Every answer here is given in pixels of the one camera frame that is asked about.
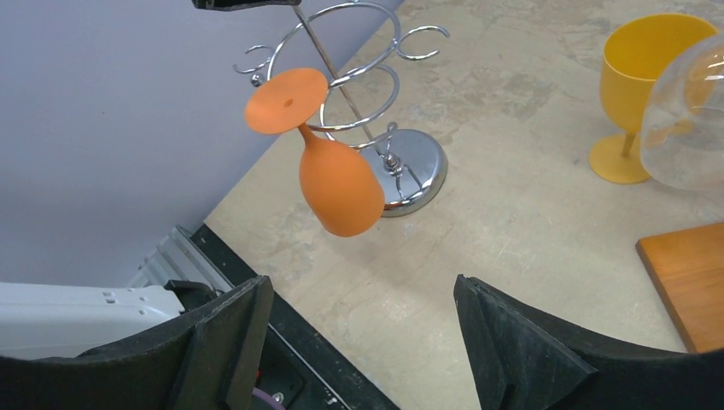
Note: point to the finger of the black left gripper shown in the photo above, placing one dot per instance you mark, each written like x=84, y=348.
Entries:
x=235, y=5

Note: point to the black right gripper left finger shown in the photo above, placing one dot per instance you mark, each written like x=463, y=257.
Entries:
x=169, y=362

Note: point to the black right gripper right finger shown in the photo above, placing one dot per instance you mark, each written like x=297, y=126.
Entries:
x=524, y=358

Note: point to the chrome wine glass rack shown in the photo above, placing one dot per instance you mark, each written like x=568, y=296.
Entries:
x=410, y=165

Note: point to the gold rack with wooden base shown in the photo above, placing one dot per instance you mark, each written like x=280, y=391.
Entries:
x=686, y=268

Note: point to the orange plastic goblet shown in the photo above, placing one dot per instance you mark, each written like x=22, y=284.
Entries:
x=336, y=181

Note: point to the clear wine glass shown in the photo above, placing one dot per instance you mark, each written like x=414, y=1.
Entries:
x=681, y=139

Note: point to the yellow plastic goblet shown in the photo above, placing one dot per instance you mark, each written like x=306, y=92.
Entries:
x=634, y=56

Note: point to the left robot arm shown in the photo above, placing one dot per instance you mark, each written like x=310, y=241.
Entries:
x=120, y=120

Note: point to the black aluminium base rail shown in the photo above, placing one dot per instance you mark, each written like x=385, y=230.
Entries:
x=299, y=368

